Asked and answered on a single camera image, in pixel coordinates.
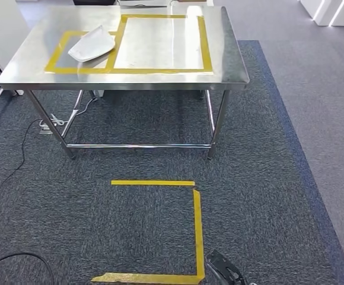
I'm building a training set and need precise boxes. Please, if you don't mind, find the white curved plastic part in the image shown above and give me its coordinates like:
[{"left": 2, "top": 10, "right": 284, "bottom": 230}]
[{"left": 68, "top": 25, "right": 116, "bottom": 63}]

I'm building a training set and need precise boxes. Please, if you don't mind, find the stainless steel workbench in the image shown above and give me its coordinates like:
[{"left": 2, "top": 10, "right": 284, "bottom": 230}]
[{"left": 0, "top": 4, "right": 250, "bottom": 160}]

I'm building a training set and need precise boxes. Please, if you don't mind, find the metal floor socket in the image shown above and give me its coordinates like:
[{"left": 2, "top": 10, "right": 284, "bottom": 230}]
[{"left": 39, "top": 119, "right": 54, "bottom": 136}]

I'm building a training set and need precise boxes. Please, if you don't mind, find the white angular plinth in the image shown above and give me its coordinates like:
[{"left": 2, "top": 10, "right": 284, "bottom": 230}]
[{"left": 301, "top": 0, "right": 344, "bottom": 27}]

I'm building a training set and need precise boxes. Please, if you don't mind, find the white plug cable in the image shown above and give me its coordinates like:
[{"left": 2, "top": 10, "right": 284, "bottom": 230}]
[{"left": 49, "top": 96, "right": 99, "bottom": 128}]

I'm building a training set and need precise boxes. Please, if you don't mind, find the thin black floor cable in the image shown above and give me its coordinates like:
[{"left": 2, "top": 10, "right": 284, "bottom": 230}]
[{"left": 0, "top": 118, "right": 42, "bottom": 226}]

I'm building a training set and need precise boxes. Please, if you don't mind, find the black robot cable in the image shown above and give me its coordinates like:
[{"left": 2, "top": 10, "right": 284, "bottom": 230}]
[{"left": 0, "top": 251, "right": 56, "bottom": 285}]

